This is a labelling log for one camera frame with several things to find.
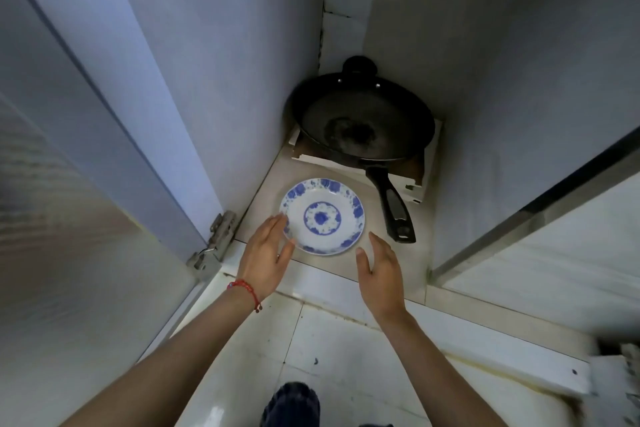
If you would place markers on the person's right hand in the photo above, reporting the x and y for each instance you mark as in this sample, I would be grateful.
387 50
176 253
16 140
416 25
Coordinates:
384 281

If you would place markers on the person's left hand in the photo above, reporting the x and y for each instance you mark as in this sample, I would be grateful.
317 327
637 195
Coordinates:
262 259

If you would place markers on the person's left thumb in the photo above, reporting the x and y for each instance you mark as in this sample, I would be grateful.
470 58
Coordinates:
286 254

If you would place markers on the person's right thumb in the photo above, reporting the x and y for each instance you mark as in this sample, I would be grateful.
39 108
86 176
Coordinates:
363 264

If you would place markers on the person's left forearm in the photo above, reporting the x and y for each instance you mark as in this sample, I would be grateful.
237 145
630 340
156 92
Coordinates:
165 364

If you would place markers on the person's right forearm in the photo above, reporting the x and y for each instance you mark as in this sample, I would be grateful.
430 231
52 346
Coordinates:
435 371

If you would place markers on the blue and white plate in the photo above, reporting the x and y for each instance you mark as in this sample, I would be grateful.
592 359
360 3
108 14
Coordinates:
325 216

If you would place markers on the metal door hinge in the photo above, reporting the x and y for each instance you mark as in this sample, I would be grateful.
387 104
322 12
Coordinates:
215 241

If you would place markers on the white cardboard box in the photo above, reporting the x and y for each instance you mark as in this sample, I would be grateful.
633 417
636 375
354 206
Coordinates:
320 160

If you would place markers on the black frying pan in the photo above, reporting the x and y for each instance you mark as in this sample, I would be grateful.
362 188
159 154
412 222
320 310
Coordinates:
360 116

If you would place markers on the person's dark trouser leg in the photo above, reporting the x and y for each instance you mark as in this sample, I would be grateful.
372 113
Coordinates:
292 406

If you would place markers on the white cabinet door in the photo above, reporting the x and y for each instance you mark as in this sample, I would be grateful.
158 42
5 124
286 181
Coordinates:
550 251

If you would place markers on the white cabinet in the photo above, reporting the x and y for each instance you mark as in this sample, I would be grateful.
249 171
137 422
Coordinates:
210 66

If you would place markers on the frosted cabinet door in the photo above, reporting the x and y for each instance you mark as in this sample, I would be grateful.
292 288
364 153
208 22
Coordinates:
75 241

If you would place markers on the white plastic object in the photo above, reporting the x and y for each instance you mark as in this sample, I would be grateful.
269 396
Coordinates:
617 386

